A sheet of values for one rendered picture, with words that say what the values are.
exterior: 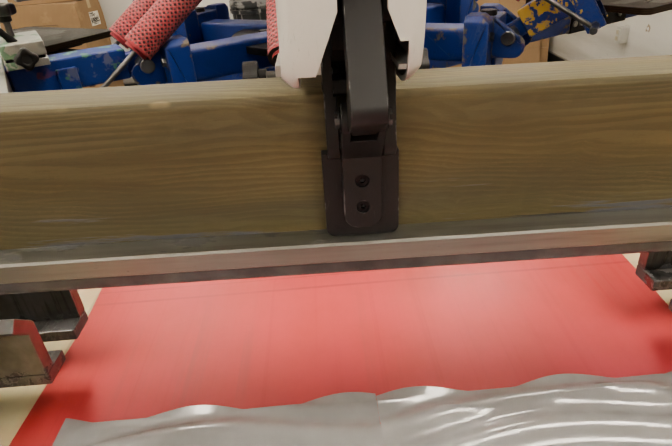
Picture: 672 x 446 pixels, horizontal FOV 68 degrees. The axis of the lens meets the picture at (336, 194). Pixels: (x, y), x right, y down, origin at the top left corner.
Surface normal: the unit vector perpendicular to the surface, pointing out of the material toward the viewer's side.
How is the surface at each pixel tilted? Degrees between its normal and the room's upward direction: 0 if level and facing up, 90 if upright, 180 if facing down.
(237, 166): 90
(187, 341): 0
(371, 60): 61
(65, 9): 87
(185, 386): 0
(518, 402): 15
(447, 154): 90
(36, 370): 90
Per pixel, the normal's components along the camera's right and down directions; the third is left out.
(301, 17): -0.11, 0.45
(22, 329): 1.00, -0.08
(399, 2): 0.15, 0.43
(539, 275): -0.07, -0.88
